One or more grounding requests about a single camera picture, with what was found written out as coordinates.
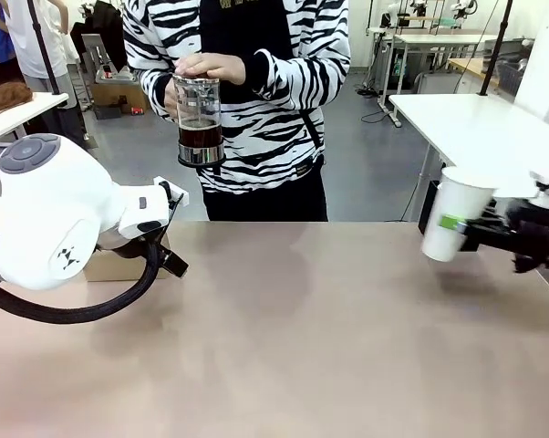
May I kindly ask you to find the person's right hand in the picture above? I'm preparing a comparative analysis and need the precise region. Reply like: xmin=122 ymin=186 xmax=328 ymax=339
xmin=163 ymin=81 xmax=181 ymax=123

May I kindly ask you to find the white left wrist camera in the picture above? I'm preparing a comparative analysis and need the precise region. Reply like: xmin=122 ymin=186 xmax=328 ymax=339
xmin=151 ymin=175 xmax=192 ymax=207

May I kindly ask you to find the person's left forearm striped sleeve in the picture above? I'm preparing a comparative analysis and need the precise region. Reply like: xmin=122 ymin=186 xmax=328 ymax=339
xmin=244 ymin=47 xmax=352 ymax=110

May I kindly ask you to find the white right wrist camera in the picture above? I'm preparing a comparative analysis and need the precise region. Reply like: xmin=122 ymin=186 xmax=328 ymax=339
xmin=528 ymin=171 xmax=549 ymax=209

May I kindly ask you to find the wooden top background table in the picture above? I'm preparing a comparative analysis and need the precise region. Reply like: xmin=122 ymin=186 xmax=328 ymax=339
xmin=446 ymin=57 xmax=502 ymax=89

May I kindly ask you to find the brown furry cloth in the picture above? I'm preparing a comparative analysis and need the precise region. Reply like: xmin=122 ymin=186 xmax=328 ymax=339
xmin=0 ymin=81 xmax=34 ymax=118

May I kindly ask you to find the glass french press with coffee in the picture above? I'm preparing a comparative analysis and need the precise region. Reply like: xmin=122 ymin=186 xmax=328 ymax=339
xmin=171 ymin=75 xmax=226 ymax=168

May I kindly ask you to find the person's left hand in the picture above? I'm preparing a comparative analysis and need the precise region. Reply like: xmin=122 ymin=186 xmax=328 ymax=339
xmin=173 ymin=52 xmax=247 ymax=87

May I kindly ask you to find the zebra striped hoodie torso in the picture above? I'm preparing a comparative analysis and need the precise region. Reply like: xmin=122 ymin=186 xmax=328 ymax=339
xmin=121 ymin=0 xmax=352 ymax=224

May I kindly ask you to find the bystander in white shirt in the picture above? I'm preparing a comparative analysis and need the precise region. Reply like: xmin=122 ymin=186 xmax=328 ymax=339
xmin=3 ymin=0 xmax=83 ymax=138

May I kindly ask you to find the black hanging garment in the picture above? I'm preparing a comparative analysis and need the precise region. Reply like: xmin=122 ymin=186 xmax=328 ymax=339
xmin=70 ymin=0 xmax=130 ymax=75

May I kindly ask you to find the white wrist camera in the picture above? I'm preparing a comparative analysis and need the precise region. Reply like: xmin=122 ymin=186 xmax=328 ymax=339
xmin=151 ymin=175 xmax=192 ymax=207
xmin=528 ymin=171 xmax=549 ymax=209

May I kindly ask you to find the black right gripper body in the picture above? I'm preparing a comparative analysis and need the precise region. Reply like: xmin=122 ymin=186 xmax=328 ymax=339
xmin=502 ymin=200 xmax=549 ymax=275

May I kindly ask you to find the large white table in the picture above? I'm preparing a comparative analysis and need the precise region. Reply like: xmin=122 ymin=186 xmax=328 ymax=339
xmin=388 ymin=93 xmax=549 ymax=200

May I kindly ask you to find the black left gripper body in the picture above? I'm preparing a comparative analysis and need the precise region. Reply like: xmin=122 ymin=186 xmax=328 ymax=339
xmin=94 ymin=223 xmax=190 ymax=280

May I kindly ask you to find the cardboard box on floor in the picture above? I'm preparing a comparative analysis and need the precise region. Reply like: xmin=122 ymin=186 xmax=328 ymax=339
xmin=90 ymin=80 xmax=150 ymax=120

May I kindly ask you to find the person's right forearm striped sleeve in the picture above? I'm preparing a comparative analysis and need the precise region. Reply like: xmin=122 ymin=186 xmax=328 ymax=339
xmin=137 ymin=68 xmax=181 ymax=123

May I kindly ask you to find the white background desk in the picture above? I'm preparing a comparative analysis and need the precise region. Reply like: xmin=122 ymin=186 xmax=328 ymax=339
xmin=367 ymin=26 xmax=485 ymax=125

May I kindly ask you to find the white paper cup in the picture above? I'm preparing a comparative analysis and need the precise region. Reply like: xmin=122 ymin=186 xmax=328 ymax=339
xmin=420 ymin=166 xmax=500 ymax=264

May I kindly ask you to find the small white table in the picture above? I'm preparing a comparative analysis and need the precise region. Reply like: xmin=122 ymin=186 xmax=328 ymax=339
xmin=0 ymin=90 xmax=69 ymax=148

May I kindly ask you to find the black stand pole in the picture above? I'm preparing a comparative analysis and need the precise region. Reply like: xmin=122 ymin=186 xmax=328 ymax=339
xmin=478 ymin=0 xmax=515 ymax=97
xmin=26 ymin=0 xmax=64 ymax=97

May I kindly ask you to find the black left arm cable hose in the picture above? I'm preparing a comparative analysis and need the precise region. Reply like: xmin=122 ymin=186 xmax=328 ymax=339
xmin=0 ymin=239 xmax=173 ymax=326

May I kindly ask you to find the black plastic crate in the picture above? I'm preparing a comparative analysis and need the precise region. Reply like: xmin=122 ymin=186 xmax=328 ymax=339
xmin=496 ymin=57 xmax=532 ymax=97

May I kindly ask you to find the brown cardboard cup carrier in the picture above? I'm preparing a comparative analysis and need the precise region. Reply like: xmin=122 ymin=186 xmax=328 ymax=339
xmin=83 ymin=227 xmax=171 ymax=283

